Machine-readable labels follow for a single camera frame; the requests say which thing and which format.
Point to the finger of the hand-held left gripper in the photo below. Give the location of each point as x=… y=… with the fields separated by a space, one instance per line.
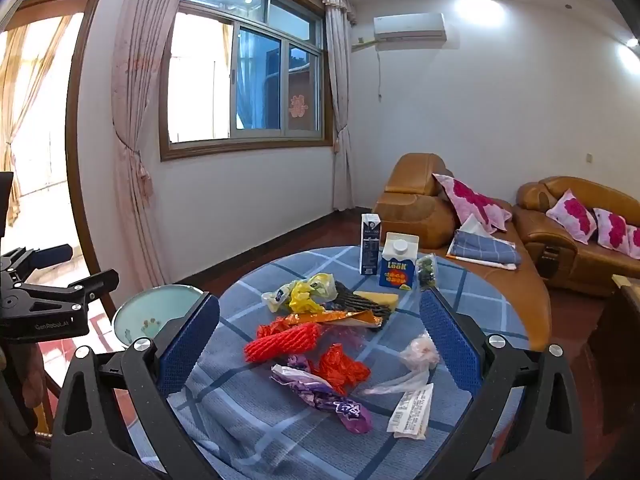
x=90 y=287
x=52 y=254

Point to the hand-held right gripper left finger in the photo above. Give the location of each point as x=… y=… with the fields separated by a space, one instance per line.
x=190 y=340

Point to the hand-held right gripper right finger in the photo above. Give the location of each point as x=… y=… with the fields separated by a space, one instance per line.
x=445 y=340

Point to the pink clear plastic bag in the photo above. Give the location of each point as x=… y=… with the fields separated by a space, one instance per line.
x=422 y=352

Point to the teal trash bin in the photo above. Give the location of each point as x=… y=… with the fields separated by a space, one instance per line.
x=150 y=310

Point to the white printed label wrapper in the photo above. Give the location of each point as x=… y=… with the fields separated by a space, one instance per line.
x=412 y=410

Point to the pale yellow card piece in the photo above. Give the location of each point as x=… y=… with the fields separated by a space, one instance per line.
x=375 y=297

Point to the dark ribbed wrapper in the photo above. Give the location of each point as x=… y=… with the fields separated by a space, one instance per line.
x=360 y=304

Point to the red foam fruit net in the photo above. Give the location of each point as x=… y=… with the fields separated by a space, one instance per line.
x=285 y=342

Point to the red plastic bag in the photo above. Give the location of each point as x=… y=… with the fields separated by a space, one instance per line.
x=342 y=367

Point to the orange foil wrapper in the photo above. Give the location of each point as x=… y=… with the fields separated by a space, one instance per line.
x=330 y=317

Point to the purple snack wrapper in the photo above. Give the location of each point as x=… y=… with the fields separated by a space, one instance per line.
x=350 y=410

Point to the yellow plastic bag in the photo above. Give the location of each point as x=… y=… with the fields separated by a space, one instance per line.
x=305 y=300

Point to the small clear candy bag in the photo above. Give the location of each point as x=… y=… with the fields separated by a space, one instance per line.
x=426 y=272

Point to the white blue juice carton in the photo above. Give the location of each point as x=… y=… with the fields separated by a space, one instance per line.
x=397 y=272

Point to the folded blue plaid cloth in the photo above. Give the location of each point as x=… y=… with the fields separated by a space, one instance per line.
x=485 y=250

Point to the white paper sheet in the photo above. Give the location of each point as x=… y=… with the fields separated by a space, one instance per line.
x=472 y=225

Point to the blue plaid tablecloth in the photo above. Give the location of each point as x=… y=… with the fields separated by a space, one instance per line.
x=280 y=440

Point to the large pink floral pillow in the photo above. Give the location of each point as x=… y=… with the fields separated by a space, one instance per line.
x=470 y=200

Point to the brown leather lounge chair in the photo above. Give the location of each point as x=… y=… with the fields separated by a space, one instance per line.
x=415 y=200

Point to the long pink tied curtain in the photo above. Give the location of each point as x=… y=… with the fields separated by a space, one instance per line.
x=132 y=135

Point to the yellow curtain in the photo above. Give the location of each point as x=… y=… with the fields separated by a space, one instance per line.
x=20 y=110

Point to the brown wooden table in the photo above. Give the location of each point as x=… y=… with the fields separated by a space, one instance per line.
x=620 y=330

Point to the narrow pink tied curtain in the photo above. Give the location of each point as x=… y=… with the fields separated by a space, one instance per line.
x=340 y=110

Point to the wooden framed window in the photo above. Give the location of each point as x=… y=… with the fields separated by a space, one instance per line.
x=250 y=85

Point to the red paper window decoration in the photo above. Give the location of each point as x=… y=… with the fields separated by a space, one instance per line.
x=297 y=105

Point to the air conditioner pipe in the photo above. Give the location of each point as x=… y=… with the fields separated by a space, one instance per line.
x=362 y=44

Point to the white air conditioner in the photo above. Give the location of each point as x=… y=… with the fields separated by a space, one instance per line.
x=410 y=25

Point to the ceiling spot light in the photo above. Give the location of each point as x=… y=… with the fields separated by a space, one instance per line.
x=633 y=42

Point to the wooden arched door frame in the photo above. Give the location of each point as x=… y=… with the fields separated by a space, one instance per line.
x=74 y=125

